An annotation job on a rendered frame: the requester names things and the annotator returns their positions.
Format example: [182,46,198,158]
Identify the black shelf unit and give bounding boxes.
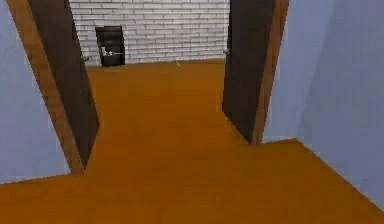
[94,25,127,67]

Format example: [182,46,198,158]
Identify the brown wooden door frame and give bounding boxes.
[6,0,290,177]

